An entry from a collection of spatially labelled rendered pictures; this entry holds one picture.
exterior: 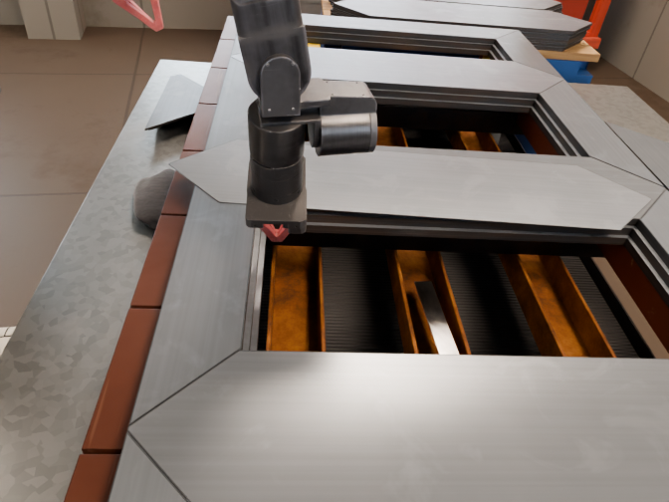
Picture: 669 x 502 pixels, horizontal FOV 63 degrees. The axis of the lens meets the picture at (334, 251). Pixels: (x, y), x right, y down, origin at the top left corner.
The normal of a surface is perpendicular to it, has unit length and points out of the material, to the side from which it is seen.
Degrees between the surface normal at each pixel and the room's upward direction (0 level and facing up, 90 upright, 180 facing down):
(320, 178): 0
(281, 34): 91
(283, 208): 14
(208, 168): 0
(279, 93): 91
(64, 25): 90
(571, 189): 0
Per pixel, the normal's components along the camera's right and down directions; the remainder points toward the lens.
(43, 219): 0.08, -0.77
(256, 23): 0.15, 0.66
